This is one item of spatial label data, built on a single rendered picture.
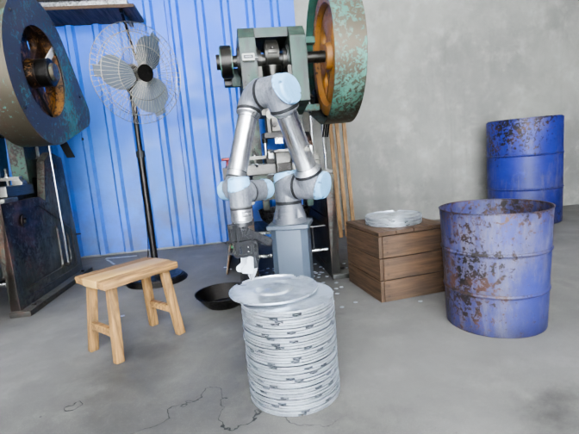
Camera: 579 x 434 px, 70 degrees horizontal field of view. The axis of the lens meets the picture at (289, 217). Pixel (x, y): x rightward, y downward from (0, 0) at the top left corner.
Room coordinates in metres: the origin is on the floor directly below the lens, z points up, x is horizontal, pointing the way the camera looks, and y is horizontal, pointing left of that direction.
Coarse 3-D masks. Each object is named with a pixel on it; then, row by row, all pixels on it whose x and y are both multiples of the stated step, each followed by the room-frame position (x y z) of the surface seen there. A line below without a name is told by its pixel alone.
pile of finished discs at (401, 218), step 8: (368, 216) 2.20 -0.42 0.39; (376, 216) 2.18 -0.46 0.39; (384, 216) 2.14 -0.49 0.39; (392, 216) 2.11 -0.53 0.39; (400, 216) 2.11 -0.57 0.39; (408, 216) 2.09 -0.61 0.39; (416, 216) 2.06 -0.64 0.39; (368, 224) 2.16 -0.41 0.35; (376, 224) 2.08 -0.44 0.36; (384, 224) 2.05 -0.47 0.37; (392, 224) 2.03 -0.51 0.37; (400, 224) 2.03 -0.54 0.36; (408, 224) 2.07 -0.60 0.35; (416, 224) 2.06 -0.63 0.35
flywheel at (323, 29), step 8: (320, 0) 2.71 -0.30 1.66; (328, 0) 2.50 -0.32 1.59; (320, 8) 2.74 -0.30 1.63; (328, 8) 2.66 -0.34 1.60; (320, 16) 2.81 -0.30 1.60; (328, 16) 2.67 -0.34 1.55; (320, 24) 2.86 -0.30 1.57; (328, 24) 2.68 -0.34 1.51; (320, 32) 2.90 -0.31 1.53; (328, 32) 2.69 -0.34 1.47; (320, 40) 2.94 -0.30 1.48; (328, 40) 2.71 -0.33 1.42; (320, 48) 2.96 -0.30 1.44; (328, 48) 2.62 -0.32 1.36; (328, 56) 2.62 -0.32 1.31; (320, 64) 2.98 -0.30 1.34; (328, 64) 2.64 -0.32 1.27; (320, 72) 2.98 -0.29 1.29; (328, 72) 2.76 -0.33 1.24; (320, 80) 2.97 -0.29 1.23; (320, 88) 2.95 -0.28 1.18; (328, 88) 2.79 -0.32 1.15; (320, 96) 2.90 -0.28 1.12; (328, 96) 2.80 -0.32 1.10; (320, 104) 2.92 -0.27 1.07; (328, 104) 2.76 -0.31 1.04; (328, 112) 2.68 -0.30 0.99
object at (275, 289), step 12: (264, 276) 1.45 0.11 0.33; (276, 276) 1.45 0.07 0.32; (288, 276) 1.43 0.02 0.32; (300, 276) 1.42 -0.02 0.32; (240, 288) 1.34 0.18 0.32; (252, 288) 1.33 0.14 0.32; (264, 288) 1.30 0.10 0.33; (276, 288) 1.29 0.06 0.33; (288, 288) 1.28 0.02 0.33; (300, 288) 1.29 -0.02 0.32; (312, 288) 1.28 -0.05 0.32; (240, 300) 1.23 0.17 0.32; (252, 300) 1.22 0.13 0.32; (264, 300) 1.21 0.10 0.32; (276, 300) 1.21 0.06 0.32; (288, 300) 1.20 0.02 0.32
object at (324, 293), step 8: (320, 288) 1.30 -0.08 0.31; (328, 288) 1.29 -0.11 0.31; (312, 296) 1.23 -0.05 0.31; (320, 296) 1.23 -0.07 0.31; (328, 296) 1.22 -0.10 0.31; (288, 304) 1.18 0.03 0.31; (296, 304) 1.18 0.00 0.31; (304, 304) 1.17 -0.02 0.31; (312, 304) 1.17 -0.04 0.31; (320, 304) 1.16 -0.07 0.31; (256, 312) 1.14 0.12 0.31; (264, 312) 1.12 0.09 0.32; (272, 312) 1.13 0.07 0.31; (280, 312) 1.13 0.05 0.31; (288, 312) 1.11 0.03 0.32; (296, 312) 1.11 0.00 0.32
